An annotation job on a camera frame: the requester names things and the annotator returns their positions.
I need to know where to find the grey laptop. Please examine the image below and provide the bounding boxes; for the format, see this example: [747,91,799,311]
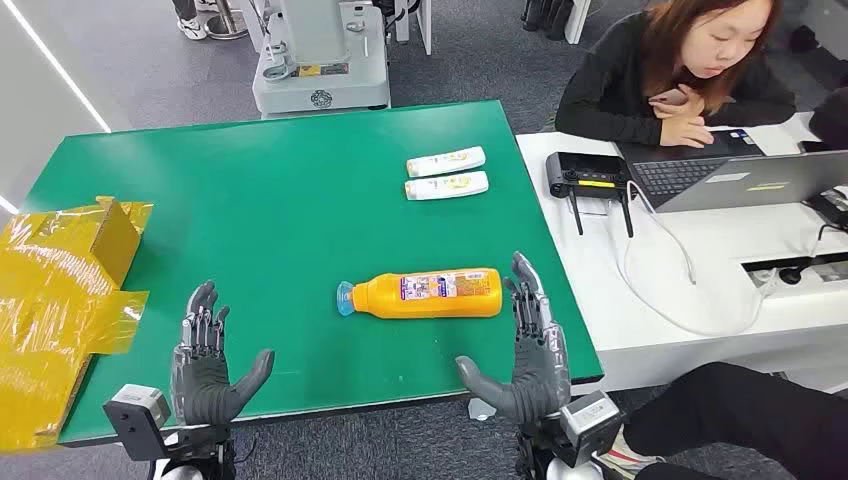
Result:
[616,129,848,215]

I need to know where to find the white furniture panel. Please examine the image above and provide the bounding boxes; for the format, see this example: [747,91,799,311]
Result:
[564,0,593,45]

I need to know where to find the person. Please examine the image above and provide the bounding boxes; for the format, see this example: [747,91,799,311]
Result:
[555,0,798,148]
[591,361,848,480]
[170,0,220,41]

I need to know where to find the desk cable tray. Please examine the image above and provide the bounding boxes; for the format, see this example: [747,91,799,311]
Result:
[741,251,848,290]

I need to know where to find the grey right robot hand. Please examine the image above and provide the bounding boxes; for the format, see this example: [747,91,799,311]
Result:
[455,251,572,425]

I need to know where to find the orange bottle with blue cap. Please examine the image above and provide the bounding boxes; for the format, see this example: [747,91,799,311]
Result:
[335,267,504,321]

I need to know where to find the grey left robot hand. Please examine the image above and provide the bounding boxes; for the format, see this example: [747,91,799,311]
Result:
[170,280,276,429]

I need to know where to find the black device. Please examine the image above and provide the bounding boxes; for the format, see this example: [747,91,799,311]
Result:
[803,186,848,230]

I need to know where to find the metal stanchion base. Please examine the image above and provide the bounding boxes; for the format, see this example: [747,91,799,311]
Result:
[203,0,250,41]

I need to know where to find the yellow taped cardboard box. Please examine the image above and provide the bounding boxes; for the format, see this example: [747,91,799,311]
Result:
[0,195,154,455]

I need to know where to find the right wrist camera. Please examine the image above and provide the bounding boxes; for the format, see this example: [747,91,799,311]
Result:
[559,389,624,468]

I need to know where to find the black bag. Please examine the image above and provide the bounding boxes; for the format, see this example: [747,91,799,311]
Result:
[521,0,576,41]

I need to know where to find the white furniture legs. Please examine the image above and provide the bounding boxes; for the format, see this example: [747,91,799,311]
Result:
[395,0,433,56]

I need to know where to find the white cable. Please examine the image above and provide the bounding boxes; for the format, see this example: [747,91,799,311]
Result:
[606,180,780,338]

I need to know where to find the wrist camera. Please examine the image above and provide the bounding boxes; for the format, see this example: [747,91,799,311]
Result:
[559,389,624,468]
[102,384,230,463]

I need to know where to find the black router with antennas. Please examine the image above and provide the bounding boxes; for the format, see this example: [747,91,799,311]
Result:
[545,151,636,239]

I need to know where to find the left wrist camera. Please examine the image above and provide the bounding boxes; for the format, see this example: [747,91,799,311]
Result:
[102,384,230,463]

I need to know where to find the dark rounded object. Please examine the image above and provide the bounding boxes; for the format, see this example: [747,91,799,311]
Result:
[809,86,848,150]

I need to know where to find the white tube bottle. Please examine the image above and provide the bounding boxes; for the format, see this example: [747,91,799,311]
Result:
[404,170,490,202]
[405,146,487,179]

